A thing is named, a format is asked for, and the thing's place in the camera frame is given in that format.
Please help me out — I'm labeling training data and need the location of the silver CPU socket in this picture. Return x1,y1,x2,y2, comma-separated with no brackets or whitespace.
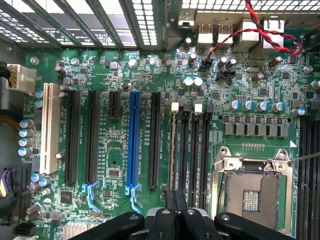
211,146,295,237

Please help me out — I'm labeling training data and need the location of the long black expansion slot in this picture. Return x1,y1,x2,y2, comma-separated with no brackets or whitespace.
81,89,101,213
63,89,81,185
148,91,162,190

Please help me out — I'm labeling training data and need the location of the silver finned heat sink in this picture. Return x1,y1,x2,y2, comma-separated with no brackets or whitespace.
62,220,108,240

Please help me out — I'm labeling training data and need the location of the green motherboard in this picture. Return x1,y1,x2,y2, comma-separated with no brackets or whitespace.
23,48,320,240

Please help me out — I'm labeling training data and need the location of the blue expansion slot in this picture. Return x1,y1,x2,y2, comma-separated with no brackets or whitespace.
124,91,144,216

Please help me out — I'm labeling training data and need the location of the short black expansion slot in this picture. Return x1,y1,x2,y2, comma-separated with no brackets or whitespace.
108,91,122,120

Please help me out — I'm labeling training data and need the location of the thin metal locking lever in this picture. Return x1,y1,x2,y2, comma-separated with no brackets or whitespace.
287,152,320,166

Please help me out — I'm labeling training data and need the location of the white expansion slot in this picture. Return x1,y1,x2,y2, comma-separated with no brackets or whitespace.
39,82,62,175

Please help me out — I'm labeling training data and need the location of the black main power connector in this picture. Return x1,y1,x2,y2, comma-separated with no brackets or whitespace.
0,164,33,201

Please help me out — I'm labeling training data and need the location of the silver rear port block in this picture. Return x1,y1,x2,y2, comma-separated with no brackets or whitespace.
196,22,216,46
259,16,286,50
216,23,235,48
236,19,261,46

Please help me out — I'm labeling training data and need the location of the white power connector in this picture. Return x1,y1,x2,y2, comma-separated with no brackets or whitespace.
6,63,37,95

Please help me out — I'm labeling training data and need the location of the grey metal PC case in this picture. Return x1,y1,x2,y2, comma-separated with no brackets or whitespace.
0,0,320,65

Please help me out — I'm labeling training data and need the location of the yellow braided cable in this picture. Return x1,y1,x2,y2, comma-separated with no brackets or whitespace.
0,113,23,133

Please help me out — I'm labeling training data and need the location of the red black twisted wire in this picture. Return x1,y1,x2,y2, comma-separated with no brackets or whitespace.
199,0,305,71

